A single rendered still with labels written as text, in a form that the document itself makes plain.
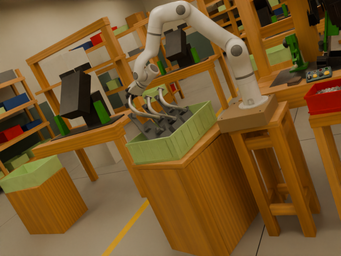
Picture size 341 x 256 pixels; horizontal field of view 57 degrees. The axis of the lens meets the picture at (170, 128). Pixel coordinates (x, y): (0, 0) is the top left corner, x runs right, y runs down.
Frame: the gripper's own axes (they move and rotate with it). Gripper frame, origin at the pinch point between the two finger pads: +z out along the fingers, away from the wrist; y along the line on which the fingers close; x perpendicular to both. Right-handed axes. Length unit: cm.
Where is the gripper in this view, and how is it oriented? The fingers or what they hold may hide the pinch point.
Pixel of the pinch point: (130, 96)
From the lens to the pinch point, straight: 223.6
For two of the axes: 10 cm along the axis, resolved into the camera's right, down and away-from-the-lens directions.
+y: -8.1, -2.2, -5.4
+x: 1.3, 8.3, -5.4
